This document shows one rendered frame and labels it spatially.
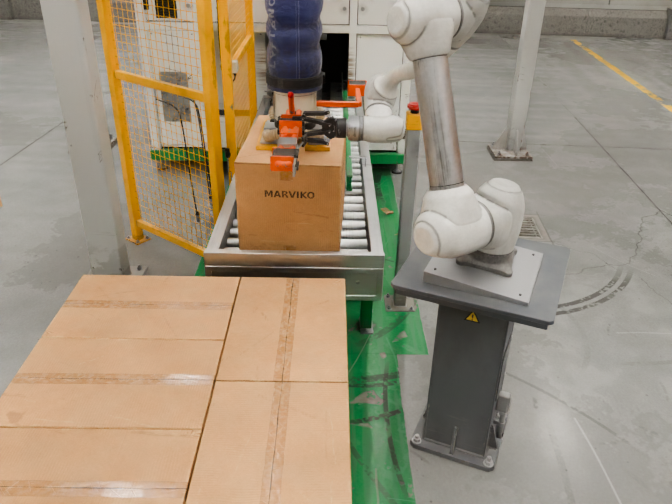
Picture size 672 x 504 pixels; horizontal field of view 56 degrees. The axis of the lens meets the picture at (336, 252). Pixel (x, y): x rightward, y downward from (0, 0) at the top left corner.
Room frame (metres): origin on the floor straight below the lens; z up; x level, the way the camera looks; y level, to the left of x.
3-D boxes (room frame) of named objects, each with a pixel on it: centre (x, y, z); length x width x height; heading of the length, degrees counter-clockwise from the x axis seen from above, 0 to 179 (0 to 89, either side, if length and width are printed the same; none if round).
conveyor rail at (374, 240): (3.32, -0.15, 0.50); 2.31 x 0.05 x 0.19; 1
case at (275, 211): (2.51, 0.18, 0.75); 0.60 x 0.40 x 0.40; 178
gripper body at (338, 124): (2.26, 0.02, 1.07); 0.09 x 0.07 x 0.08; 91
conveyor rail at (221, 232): (3.31, 0.50, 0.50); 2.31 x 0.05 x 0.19; 1
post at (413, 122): (2.73, -0.33, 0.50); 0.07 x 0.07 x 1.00; 1
